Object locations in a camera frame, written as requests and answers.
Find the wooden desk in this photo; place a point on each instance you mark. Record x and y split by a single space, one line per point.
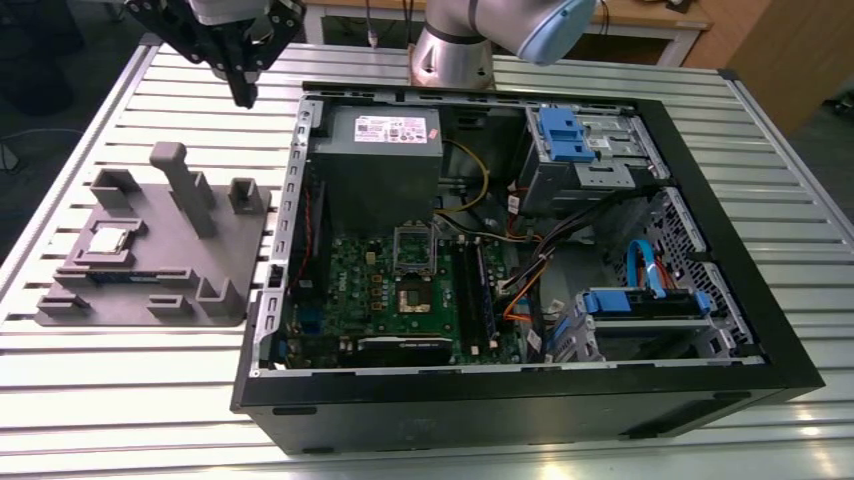
668 22

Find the green motherboard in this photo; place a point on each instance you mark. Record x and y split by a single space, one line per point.
354 300

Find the blue plastic rails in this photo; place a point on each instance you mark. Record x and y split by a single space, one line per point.
561 335

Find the CPU socket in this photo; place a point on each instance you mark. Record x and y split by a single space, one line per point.
420 299

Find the blue board connector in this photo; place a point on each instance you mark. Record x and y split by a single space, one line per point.
310 320

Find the RAM stick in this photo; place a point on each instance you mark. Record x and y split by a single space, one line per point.
128 278

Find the black PC case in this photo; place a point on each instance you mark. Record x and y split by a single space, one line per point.
468 415

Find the hard disk in blue carrier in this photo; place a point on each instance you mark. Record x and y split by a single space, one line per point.
641 302

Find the blue plastic drive carrier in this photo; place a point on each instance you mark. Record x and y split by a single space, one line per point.
564 135

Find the grey parts rack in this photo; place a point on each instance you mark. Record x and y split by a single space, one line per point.
168 235

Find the wooden cabinet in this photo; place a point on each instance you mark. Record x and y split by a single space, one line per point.
788 50

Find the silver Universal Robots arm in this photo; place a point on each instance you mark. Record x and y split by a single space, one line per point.
455 55

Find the grey power supply unit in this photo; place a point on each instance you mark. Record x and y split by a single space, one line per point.
374 185

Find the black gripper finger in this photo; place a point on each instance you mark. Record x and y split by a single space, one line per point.
174 25
284 30

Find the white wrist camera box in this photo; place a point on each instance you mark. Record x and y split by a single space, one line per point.
228 10

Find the silver CPU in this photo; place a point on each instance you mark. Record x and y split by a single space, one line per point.
110 240

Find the metal disk bay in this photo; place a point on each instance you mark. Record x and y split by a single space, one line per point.
655 325

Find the black graphics card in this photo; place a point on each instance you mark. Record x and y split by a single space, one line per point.
401 350

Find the metal drive cage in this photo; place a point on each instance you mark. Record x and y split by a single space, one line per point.
601 180

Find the black RAM slot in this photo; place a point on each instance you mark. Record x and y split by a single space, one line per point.
492 295
476 295
468 295
484 295

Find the thin metal locking lever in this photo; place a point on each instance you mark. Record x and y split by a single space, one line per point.
437 235

